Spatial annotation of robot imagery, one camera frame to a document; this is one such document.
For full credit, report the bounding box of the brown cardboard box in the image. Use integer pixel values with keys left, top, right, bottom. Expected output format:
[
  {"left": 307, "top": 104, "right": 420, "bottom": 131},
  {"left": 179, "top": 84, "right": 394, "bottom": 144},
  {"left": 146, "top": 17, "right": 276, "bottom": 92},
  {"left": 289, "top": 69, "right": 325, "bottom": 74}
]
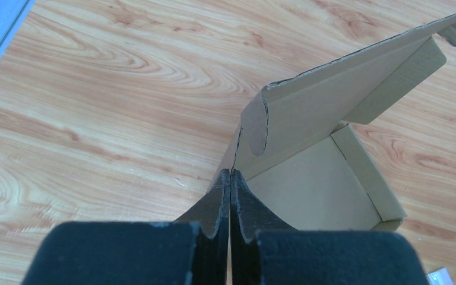
[{"left": 219, "top": 14, "right": 456, "bottom": 231}]

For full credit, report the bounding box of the small white packet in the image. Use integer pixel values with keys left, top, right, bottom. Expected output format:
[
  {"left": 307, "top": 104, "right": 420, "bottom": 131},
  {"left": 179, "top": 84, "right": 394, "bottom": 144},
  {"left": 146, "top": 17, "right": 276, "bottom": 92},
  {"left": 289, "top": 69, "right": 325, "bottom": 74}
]
[{"left": 426, "top": 267, "right": 454, "bottom": 285}]

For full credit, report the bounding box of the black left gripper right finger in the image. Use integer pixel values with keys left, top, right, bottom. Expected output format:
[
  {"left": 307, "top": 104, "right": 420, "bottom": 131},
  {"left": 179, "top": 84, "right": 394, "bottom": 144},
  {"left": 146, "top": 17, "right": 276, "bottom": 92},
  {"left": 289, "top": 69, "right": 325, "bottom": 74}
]
[{"left": 230, "top": 170, "right": 428, "bottom": 284}]

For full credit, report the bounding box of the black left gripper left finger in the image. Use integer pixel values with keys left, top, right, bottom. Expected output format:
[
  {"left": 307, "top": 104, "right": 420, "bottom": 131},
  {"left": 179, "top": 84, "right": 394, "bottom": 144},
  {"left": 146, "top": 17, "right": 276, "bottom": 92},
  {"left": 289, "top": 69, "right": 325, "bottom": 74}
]
[{"left": 23, "top": 169, "right": 230, "bottom": 284}]

